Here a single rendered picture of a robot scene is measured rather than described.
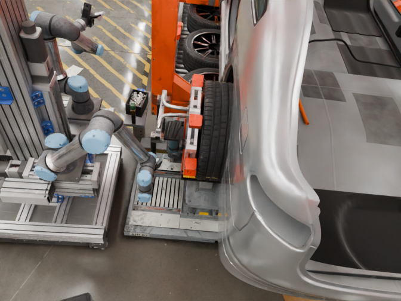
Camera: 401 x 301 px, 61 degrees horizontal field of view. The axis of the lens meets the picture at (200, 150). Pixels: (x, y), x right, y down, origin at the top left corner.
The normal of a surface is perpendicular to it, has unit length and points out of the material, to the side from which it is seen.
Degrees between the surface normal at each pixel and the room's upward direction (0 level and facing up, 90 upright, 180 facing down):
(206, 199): 0
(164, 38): 90
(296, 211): 73
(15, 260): 0
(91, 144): 85
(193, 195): 0
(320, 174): 19
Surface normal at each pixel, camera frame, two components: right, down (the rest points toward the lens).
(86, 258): 0.11, -0.64
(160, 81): -0.04, 0.76
